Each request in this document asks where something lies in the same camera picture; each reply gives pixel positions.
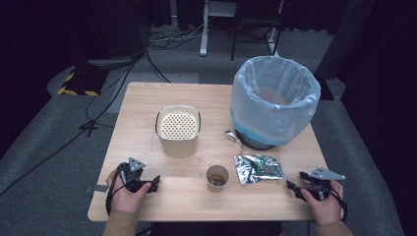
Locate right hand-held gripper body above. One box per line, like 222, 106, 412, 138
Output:
306, 166, 347, 202

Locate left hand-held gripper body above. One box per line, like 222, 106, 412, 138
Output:
116, 157, 152, 194

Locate cream square container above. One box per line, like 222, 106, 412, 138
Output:
154, 104, 202, 159

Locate silver foil packet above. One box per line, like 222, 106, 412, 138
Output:
232, 153, 286, 187

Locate brown paper cup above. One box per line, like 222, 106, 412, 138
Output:
205, 164, 231, 194

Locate dark round trash bin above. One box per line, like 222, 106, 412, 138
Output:
233, 128, 277, 151

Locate wet brown dregs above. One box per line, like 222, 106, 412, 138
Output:
208, 175, 227, 188

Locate person's left hand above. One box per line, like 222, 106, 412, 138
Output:
105, 168, 153, 214

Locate person's right hand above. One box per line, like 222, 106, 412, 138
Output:
299, 181, 345, 227

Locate grey tape strip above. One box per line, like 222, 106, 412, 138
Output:
85, 184, 109, 195

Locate perforated cream strainer insert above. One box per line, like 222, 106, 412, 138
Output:
156, 110, 200, 141

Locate person's dark trousers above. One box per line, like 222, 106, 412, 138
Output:
149, 221, 283, 236

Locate small silver foil scrap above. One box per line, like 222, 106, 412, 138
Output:
224, 129, 246, 155

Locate black yellow striped base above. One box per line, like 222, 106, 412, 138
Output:
56, 66, 111, 98

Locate grey stand base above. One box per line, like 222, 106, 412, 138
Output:
86, 53, 143, 71

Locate white desk leg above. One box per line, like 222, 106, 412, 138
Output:
199, 0, 211, 58
266, 27, 280, 57

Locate black chair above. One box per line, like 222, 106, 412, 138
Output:
230, 0, 285, 62

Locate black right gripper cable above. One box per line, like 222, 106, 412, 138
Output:
328, 187, 349, 223

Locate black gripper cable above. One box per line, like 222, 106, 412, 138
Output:
328, 187, 349, 223
104, 163, 128, 217

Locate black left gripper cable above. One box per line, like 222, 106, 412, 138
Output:
104, 163, 128, 217

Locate long black floor cable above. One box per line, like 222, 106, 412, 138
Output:
0, 52, 144, 199

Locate tangled cable bundle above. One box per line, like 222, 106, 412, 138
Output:
145, 23, 206, 84

